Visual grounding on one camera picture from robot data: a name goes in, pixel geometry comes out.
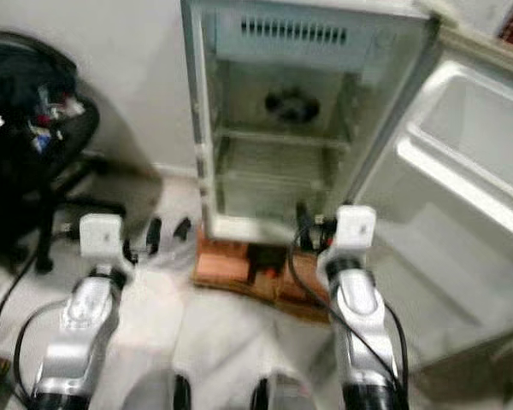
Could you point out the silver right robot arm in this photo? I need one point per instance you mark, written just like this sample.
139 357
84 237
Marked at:
359 312

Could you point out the fridge shelf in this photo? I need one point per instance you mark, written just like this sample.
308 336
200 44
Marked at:
269 183
282 139

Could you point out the black round fridge object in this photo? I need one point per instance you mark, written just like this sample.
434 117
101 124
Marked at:
292 106

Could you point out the white fridge door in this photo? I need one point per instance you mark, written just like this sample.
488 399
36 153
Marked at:
445 248

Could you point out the white open fridge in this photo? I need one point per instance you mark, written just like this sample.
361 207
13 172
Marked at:
299 77

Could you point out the small black object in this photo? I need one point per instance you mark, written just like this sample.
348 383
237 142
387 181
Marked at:
183 228

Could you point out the orange brick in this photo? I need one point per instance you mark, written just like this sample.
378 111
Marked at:
301 286
224 261

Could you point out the wooden board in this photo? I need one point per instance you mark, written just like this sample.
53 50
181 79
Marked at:
261 295

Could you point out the black cluttered chair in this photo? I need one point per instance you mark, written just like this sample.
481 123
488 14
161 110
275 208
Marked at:
26 171

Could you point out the robot left leg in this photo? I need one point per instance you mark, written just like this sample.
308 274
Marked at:
158 395

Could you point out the robot leg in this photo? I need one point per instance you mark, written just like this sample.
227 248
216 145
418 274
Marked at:
286 397
158 395

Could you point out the robot right leg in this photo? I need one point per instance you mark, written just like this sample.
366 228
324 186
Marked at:
286 397

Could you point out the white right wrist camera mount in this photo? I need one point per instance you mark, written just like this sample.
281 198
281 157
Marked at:
356 229

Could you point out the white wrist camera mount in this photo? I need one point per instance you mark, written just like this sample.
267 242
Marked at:
102 239
356 229

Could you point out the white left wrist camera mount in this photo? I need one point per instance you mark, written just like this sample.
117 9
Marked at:
102 239

